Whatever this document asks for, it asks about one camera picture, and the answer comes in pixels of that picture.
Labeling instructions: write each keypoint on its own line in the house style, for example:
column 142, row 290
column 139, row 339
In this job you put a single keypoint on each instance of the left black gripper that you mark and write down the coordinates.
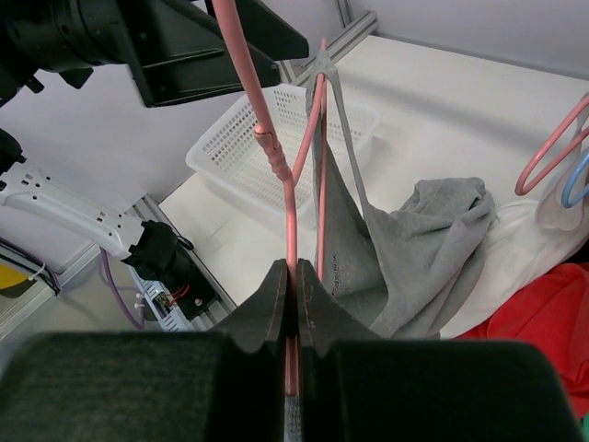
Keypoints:
column 171, row 47

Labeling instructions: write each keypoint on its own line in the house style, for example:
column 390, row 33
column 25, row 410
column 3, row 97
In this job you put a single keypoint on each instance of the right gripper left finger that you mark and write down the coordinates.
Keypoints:
column 219, row 385

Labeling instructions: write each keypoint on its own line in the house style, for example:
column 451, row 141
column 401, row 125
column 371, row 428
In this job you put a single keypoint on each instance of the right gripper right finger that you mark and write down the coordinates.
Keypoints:
column 356, row 386

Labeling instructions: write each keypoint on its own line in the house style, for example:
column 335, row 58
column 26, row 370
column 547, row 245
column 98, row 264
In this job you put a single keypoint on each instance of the grey tank top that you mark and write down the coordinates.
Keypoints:
column 402, row 274

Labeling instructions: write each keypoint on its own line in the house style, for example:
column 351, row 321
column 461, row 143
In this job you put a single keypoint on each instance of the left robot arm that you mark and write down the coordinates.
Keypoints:
column 270, row 40

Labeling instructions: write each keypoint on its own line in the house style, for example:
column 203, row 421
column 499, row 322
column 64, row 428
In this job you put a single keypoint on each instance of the red tank top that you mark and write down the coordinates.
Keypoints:
column 550, row 313

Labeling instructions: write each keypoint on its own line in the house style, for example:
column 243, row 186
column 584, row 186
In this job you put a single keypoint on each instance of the white tank top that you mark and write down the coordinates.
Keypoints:
column 528, row 239

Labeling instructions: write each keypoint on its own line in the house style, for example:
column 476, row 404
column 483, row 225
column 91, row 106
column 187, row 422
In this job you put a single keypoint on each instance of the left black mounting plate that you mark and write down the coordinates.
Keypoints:
column 197, row 292

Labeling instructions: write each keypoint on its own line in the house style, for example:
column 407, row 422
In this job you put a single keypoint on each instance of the white plastic basket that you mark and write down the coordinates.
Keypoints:
column 230, row 156

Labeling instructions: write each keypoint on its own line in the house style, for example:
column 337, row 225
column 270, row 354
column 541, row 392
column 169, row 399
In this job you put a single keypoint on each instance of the aluminium frame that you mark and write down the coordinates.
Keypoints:
column 354, row 29

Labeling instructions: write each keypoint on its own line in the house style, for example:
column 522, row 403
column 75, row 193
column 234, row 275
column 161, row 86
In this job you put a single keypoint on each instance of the white slotted cable duct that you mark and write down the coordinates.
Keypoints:
column 158, row 300

